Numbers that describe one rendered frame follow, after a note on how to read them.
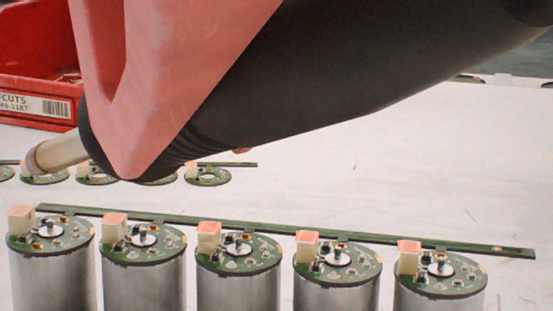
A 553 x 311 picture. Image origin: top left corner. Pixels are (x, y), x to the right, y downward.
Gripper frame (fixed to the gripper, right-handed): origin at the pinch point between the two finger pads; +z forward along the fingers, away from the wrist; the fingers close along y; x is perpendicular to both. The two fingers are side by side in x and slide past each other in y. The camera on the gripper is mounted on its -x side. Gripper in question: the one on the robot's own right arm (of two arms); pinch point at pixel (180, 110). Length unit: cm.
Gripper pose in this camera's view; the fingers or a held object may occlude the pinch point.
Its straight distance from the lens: 16.5
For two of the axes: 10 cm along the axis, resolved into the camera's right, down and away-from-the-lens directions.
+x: 4.9, 7.1, -5.1
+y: -8.2, 1.9, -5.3
